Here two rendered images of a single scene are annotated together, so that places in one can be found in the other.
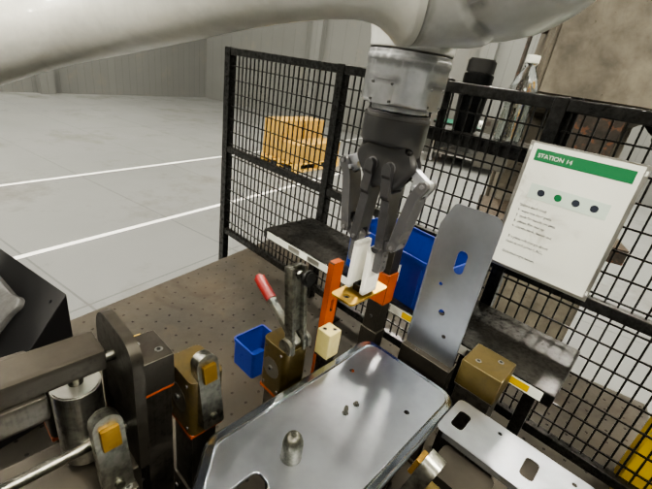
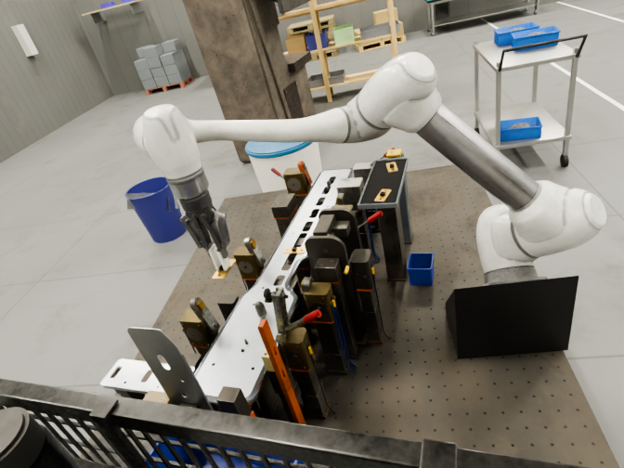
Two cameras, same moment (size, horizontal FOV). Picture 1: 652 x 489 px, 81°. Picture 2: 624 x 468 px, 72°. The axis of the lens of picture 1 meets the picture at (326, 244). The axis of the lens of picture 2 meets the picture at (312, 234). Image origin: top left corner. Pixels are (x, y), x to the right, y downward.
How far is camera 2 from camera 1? 1.53 m
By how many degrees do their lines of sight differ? 122
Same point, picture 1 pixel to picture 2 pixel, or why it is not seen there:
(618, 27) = not seen: outside the picture
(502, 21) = not seen: hidden behind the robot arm
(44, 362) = (321, 222)
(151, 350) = (322, 263)
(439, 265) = (182, 370)
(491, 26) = not seen: hidden behind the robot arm
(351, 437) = (239, 334)
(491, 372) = (154, 395)
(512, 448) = (152, 382)
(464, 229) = (156, 342)
